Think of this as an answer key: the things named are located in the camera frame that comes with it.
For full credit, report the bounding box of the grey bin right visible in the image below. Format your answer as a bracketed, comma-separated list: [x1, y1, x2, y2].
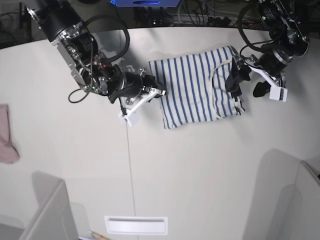
[242, 161, 320, 240]

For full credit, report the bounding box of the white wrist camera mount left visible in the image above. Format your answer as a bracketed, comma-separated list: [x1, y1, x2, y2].
[250, 66, 288, 102]

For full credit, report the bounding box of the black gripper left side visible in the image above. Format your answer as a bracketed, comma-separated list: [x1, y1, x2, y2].
[225, 49, 293, 98]

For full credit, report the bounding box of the black power strip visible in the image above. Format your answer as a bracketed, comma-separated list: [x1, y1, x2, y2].
[207, 15, 253, 27]

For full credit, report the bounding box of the blue box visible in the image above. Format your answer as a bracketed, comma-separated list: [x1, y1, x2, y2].
[110, 0, 180, 8]

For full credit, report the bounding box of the grey bin left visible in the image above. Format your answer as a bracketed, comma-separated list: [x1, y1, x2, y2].
[0, 171, 91, 240]

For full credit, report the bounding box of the grey bin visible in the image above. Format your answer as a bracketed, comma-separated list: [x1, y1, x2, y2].
[0, 171, 91, 240]
[242, 161, 320, 240]

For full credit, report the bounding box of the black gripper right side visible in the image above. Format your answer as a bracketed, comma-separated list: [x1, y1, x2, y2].
[107, 71, 167, 104]

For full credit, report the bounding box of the blue white striped T-shirt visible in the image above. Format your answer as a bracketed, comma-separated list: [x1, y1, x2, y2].
[149, 45, 245, 130]

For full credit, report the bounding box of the white rectangular tray slot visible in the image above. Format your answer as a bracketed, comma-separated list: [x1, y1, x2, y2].
[104, 216, 169, 236]

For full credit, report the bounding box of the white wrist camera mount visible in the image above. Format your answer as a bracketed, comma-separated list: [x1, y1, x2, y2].
[119, 87, 167, 127]
[250, 66, 288, 102]

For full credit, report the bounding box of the pink cloth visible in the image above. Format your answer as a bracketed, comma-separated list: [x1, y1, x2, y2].
[0, 104, 20, 164]

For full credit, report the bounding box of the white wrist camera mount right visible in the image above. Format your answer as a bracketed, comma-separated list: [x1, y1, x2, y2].
[119, 87, 167, 127]

